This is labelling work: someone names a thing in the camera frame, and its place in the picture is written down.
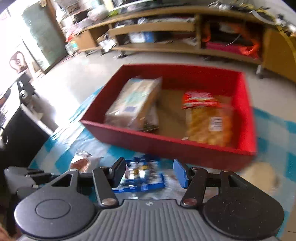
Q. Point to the red cardboard box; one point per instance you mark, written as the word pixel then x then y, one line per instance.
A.
pixel 169 140

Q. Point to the blue white checkered cloth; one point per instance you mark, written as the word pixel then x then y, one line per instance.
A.
pixel 275 145

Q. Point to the clear dark label bun pack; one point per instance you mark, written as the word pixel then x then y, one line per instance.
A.
pixel 262 175

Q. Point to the white blue carton box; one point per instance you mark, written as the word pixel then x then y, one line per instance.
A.
pixel 141 37

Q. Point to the white noodle snack bag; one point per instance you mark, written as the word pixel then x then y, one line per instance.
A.
pixel 84 162

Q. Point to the red wooden chair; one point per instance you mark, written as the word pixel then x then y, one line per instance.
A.
pixel 18 63

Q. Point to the clear bread snack pack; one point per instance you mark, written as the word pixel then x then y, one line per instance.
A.
pixel 135 106

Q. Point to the blue sausage snack bag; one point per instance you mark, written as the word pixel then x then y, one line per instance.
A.
pixel 142 174

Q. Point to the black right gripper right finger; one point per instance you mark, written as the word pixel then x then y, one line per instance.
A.
pixel 194 181

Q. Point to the red chip snack bag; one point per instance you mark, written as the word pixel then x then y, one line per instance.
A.
pixel 208 118

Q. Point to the wooden TV stand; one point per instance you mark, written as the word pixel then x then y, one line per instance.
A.
pixel 177 29

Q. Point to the orange plastic bag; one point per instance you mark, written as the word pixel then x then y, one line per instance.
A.
pixel 241 39

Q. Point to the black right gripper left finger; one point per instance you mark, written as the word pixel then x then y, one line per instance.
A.
pixel 107 178

